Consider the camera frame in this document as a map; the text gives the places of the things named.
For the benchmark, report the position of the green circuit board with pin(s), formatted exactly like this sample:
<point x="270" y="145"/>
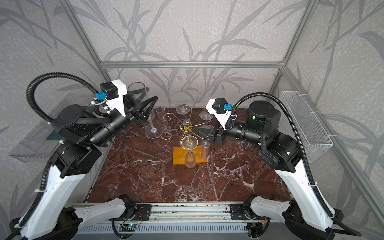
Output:
<point x="129" y="227"/>

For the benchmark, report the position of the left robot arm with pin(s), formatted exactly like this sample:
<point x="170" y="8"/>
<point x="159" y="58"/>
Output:
<point x="49" y="218"/>

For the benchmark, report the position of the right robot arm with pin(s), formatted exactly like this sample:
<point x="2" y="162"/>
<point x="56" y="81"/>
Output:
<point x="304" y="216"/>

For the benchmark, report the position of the aluminium frame struts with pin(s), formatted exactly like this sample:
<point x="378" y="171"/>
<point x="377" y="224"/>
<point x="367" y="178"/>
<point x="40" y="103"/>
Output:
<point x="363" y="185"/>

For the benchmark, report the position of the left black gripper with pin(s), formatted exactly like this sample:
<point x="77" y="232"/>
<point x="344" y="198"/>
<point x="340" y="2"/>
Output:
<point x="133" y="109"/>

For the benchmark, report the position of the yellow wooden rack base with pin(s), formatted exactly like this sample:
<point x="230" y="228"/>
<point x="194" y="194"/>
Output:
<point x="179" y="155"/>

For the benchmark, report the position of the clear wine glass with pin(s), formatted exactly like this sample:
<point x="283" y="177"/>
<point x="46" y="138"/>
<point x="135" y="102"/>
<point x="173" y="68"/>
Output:
<point x="205" y="116"/>
<point x="184" y="110"/>
<point x="161" y="112"/>
<point x="139" y="96"/>
<point x="205" y="144"/>

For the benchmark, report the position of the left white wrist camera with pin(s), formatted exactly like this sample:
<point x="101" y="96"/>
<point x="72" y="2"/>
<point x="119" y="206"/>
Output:
<point x="111" y="96"/>

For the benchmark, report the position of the front round wine glass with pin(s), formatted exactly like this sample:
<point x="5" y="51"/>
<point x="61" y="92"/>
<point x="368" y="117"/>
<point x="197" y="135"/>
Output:
<point x="189" y="143"/>

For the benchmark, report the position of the gold wire glass rack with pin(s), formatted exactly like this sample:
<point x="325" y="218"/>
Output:
<point x="187" y="129"/>

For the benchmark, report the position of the white wire mesh basket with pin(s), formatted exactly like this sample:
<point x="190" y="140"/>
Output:
<point x="315" y="139"/>

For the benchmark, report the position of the clear plastic wall bin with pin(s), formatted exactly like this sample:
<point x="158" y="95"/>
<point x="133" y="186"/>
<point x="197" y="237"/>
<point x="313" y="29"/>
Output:
<point x="42" y="140"/>

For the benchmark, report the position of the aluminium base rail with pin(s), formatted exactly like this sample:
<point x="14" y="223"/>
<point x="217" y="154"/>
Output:
<point x="191" y="218"/>

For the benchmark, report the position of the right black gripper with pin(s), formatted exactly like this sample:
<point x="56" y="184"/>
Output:
<point x="215" y="135"/>

